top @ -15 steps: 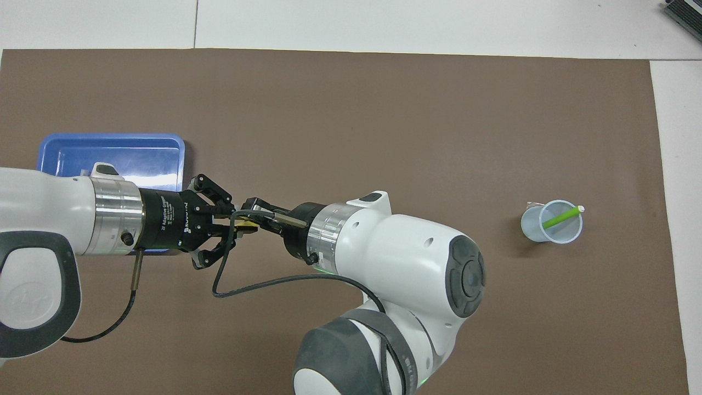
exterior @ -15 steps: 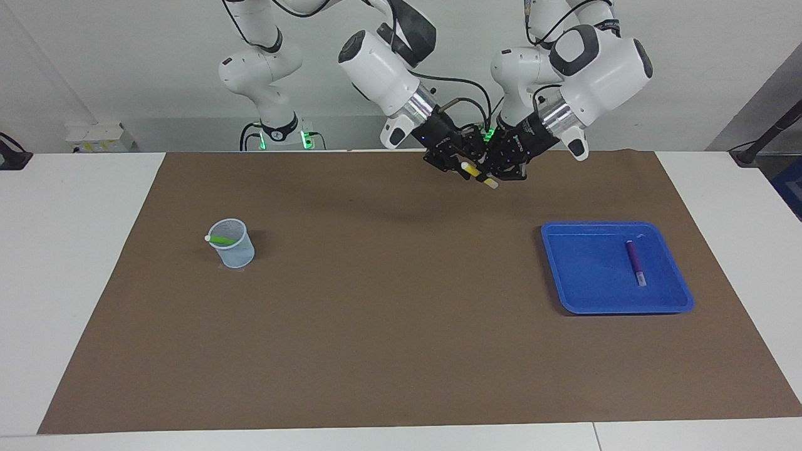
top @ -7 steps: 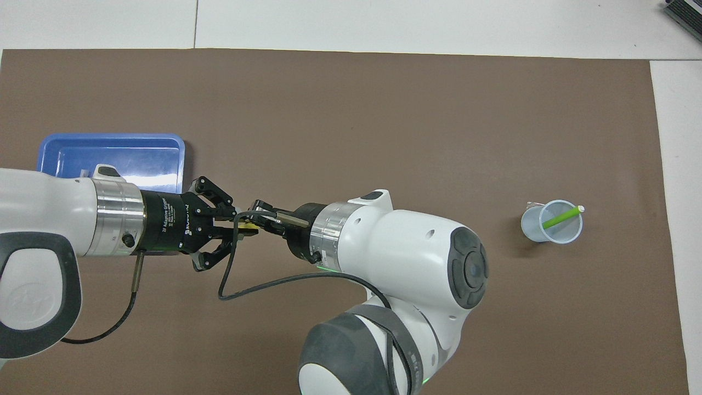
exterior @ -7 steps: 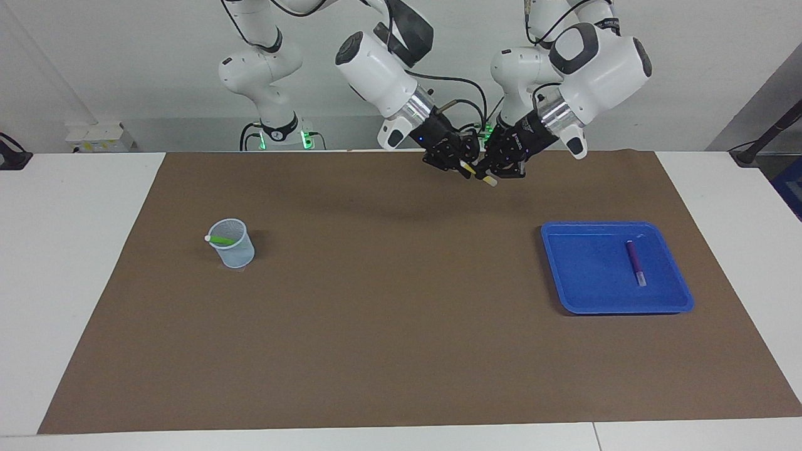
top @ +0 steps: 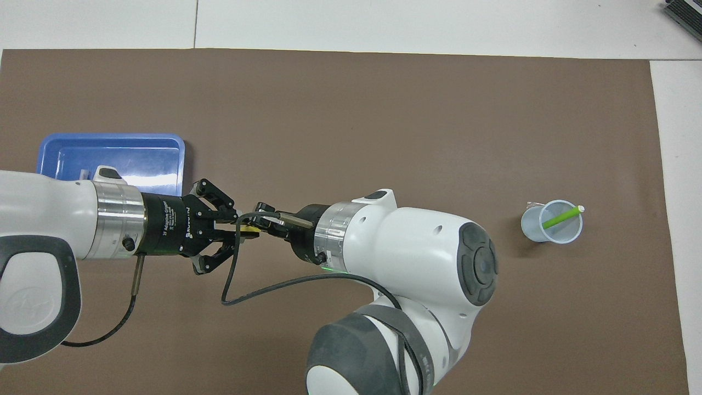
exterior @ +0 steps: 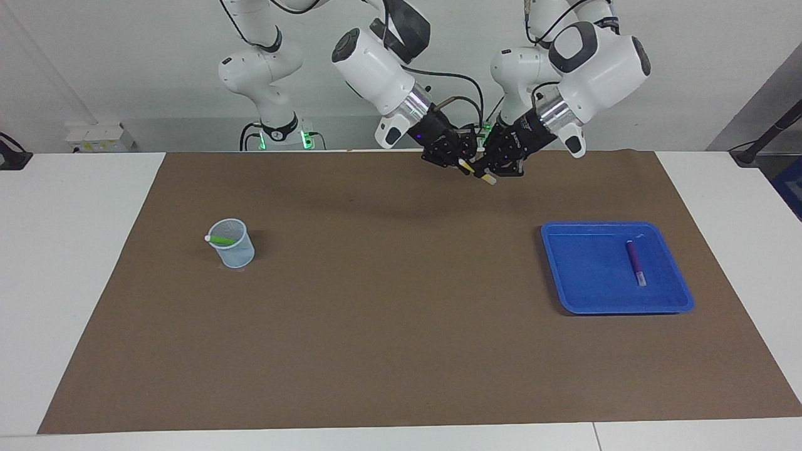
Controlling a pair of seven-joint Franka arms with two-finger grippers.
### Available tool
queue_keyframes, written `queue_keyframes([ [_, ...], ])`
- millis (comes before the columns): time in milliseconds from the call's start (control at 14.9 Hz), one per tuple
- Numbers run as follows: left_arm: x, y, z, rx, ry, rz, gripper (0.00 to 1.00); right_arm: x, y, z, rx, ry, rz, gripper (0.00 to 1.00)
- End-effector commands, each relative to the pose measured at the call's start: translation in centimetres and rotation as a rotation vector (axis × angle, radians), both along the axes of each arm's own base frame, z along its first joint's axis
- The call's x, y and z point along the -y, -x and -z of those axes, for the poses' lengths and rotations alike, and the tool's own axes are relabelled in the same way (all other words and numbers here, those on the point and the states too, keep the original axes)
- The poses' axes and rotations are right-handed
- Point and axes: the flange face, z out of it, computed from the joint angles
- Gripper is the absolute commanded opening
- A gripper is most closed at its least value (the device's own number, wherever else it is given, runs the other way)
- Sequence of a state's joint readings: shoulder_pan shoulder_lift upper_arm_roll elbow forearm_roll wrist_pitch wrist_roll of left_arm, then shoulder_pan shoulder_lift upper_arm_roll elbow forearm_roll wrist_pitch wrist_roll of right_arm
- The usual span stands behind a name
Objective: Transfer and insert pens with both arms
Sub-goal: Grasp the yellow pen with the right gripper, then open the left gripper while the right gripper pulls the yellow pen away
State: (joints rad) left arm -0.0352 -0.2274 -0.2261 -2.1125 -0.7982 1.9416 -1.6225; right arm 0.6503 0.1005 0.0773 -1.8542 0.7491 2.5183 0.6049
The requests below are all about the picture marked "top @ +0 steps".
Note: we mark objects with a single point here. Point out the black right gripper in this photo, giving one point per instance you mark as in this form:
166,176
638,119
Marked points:
301,236

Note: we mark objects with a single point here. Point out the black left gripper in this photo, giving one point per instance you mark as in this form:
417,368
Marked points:
164,225

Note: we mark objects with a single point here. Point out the yellow marker pen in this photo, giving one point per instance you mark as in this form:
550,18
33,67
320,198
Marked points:
248,229

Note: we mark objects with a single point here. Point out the green marker pen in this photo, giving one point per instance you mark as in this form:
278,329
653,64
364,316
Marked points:
559,218

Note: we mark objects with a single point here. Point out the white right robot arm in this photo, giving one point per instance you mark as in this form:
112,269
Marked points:
411,247

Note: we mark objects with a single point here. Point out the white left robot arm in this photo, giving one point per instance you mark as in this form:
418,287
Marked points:
44,219

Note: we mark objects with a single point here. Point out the blue plastic tray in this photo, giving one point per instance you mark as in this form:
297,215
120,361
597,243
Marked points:
142,159

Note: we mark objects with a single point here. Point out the brown table mat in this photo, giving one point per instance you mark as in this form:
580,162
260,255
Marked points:
351,109

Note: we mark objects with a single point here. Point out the translucent plastic cup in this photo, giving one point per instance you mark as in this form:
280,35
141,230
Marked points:
532,225

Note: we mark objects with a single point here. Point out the grey ribbed device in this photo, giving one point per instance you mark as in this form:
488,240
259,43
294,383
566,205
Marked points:
688,16

